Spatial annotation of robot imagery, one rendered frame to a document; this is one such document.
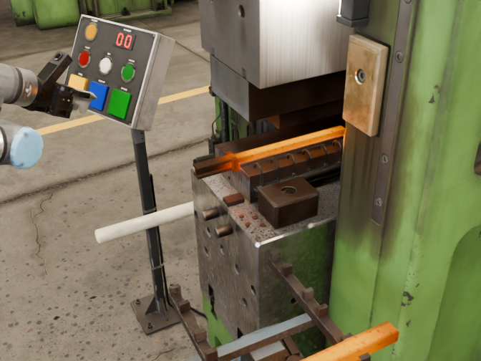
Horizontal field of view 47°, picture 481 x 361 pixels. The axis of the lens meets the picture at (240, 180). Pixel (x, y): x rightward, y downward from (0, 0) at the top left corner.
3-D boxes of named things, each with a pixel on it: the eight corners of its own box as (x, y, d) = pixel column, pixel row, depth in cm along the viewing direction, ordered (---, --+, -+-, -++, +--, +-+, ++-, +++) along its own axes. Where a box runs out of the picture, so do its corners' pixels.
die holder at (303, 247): (257, 378, 144) (256, 244, 120) (200, 288, 173) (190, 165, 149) (422, 304, 165) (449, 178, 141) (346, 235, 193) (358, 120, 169)
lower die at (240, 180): (250, 203, 133) (249, 173, 128) (215, 166, 148) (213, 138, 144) (387, 160, 149) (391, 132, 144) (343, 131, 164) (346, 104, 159)
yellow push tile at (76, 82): (79, 103, 170) (86, 78, 169) (64, 97, 174) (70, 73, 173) (84, 104, 171) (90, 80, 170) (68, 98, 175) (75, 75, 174)
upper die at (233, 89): (248, 122, 121) (248, 82, 116) (211, 90, 137) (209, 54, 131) (398, 85, 137) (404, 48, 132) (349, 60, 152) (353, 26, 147)
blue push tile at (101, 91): (100, 110, 165) (107, 86, 164) (85, 104, 169) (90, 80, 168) (105, 111, 166) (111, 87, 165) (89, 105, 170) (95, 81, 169)
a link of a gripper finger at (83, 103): (91, 114, 154) (64, 109, 147) (96, 94, 153) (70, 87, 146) (99, 117, 153) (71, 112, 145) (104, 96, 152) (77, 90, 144)
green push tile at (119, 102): (123, 119, 160) (130, 94, 158) (106, 112, 163) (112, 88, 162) (127, 120, 161) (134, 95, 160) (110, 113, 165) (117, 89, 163)
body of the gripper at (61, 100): (54, 112, 149) (14, 104, 139) (62, 81, 148) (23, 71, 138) (72, 119, 145) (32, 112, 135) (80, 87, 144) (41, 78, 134)
